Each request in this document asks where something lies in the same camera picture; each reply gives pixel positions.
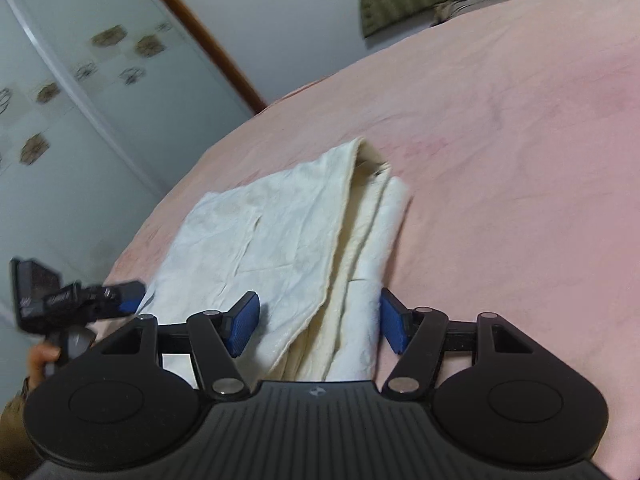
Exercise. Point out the person's left hand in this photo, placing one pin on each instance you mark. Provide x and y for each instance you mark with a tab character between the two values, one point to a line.
39	362

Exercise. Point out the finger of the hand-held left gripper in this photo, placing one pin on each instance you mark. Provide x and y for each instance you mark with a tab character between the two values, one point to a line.
125	300

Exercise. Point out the brown wooden wardrobe frame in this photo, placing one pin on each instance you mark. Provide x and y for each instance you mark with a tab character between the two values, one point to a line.
210	45

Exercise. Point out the frosted glass wardrobe door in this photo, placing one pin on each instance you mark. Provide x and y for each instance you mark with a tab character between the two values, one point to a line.
75	135

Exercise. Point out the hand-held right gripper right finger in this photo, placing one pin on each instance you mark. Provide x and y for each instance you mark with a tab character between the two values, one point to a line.
392	325

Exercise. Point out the person's left forearm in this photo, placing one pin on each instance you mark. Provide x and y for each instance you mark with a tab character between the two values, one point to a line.
10	425

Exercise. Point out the pink blanket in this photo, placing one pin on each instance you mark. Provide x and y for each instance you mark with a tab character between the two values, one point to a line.
500	160

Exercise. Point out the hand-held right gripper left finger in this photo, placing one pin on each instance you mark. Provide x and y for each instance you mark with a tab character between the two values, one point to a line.
242	327

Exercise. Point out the cream white towel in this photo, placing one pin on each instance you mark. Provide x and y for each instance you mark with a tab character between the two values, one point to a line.
280	240

